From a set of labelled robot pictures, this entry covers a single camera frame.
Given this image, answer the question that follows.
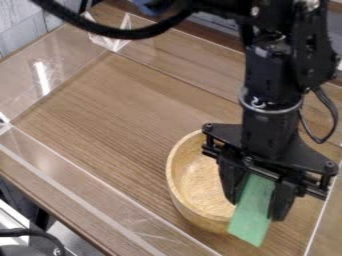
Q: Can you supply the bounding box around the green rectangular block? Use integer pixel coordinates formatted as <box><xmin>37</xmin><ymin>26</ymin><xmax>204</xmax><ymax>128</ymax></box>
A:
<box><xmin>227</xmin><ymin>175</ymin><xmax>275</xmax><ymax>247</ymax></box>

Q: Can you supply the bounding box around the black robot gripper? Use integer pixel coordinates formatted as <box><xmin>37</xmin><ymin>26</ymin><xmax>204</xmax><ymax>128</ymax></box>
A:
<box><xmin>201</xmin><ymin>90</ymin><xmax>336</xmax><ymax>221</ymax></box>

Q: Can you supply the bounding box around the black cable bottom left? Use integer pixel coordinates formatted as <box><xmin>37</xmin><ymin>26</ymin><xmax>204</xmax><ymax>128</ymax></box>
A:
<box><xmin>0</xmin><ymin>227</ymin><xmax>68</xmax><ymax>256</ymax></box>

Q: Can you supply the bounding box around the black metal bracket with bolt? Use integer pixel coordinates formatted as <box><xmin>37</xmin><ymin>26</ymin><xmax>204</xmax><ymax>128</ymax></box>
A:
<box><xmin>28</xmin><ymin>230</ymin><xmax>80</xmax><ymax>256</ymax></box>

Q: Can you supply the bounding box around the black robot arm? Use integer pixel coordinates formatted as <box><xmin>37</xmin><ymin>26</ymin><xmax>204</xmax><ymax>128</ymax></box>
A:
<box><xmin>32</xmin><ymin>0</ymin><xmax>340</xmax><ymax>221</ymax></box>

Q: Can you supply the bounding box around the brown wooden bowl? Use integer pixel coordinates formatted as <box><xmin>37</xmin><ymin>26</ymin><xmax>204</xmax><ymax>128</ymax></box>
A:
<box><xmin>165</xmin><ymin>130</ymin><xmax>235</xmax><ymax>234</ymax></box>

